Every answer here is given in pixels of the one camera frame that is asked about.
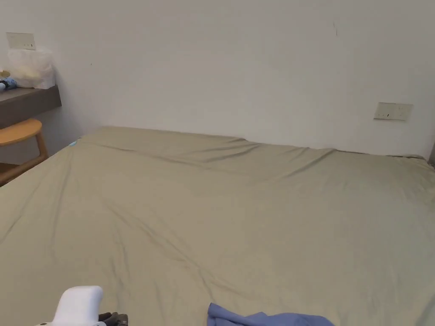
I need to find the wall socket plate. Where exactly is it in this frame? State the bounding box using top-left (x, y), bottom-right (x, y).
top-left (373, 102), bottom-right (414, 121)
top-left (6, 32), bottom-right (37, 51)

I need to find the blue garment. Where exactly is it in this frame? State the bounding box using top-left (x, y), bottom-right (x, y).
top-left (207, 302), bottom-right (335, 326)

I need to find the bed with beige sheet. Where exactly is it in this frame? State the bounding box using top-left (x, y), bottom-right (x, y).
top-left (0, 126), bottom-right (435, 326)

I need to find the white plastic bag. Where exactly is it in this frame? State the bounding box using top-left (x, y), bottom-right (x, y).
top-left (7, 48), bottom-right (56, 90)

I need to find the blue and white object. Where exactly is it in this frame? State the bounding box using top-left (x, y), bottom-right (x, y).
top-left (0, 76), bottom-right (18, 92)

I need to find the dark wall-mounted desk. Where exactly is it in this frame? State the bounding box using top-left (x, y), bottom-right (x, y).
top-left (0, 84), bottom-right (62, 129)

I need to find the wooden stool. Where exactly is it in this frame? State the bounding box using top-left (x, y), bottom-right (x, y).
top-left (0, 118), bottom-right (49, 187)

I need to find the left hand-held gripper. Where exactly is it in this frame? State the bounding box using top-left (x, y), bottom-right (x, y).
top-left (34, 285), bottom-right (129, 326)

